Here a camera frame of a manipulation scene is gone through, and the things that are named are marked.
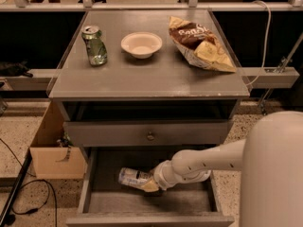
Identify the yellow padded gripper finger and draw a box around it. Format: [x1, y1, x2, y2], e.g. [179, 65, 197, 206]
[142, 179, 159, 193]

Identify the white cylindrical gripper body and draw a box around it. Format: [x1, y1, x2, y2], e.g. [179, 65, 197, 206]
[153, 160, 177, 190]

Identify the blue labelled plastic bottle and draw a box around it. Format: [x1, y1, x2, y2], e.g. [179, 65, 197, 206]
[118, 167, 153, 190]

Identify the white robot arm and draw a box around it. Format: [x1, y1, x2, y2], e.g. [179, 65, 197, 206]
[153, 111, 303, 227]

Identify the round metal drawer knob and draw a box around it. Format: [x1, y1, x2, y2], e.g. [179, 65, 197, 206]
[147, 132, 155, 141]

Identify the closed grey top drawer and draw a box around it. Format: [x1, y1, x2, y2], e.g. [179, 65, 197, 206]
[63, 120, 233, 147]

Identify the open grey middle drawer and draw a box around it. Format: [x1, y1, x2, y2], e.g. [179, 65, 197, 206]
[66, 146, 234, 227]

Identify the grey wooden drawer cabinet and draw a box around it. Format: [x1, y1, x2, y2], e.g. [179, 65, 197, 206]
[45, 9, 252, 227]

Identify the cardboard box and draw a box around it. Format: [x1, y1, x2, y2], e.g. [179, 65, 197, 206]
[29, 103, 87, 179]

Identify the white paper bowl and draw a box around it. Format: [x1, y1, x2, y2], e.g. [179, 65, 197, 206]
[120, 32, 162, 59]

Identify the brown yellow chip bag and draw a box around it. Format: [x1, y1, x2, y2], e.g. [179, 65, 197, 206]
[169, 16, 236, 73]

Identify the crushed green soda can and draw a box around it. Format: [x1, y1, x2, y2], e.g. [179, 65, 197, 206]
[81, 26, 107, 66]

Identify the black object on ledge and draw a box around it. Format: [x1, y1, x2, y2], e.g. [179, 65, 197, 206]
[0, 61, 33, 78]

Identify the black floor cable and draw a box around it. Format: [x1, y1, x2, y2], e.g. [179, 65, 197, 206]
[0, 138, 59, 227]

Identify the white hanging cable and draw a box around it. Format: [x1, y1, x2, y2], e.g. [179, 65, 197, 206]
[244, 0, 272, 87]

